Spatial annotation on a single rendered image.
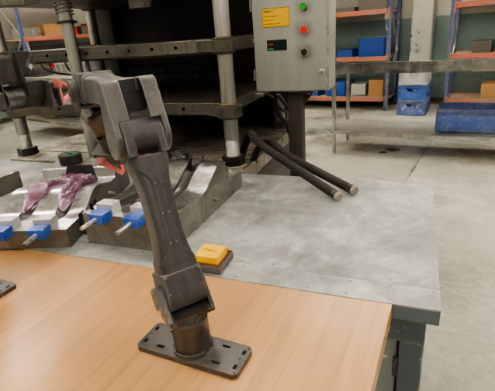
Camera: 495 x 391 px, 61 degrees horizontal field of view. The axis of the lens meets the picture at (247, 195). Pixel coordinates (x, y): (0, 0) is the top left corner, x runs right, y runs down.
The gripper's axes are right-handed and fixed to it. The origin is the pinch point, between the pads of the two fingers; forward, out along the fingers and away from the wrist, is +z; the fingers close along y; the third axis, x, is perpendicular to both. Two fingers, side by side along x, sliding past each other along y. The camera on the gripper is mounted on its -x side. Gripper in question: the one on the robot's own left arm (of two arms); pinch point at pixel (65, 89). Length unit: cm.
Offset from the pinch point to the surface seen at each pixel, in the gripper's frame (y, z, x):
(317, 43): -49, 77, -7
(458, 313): -109, 105, 117
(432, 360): -100, 69, 118
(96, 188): 0.7, 4.9, 30.8
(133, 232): -25.5, -10.5, 35.0
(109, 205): -19.0, -10.3, 28.3
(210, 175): -33.4, 17.4, 27.7
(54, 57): 72, 63, -8
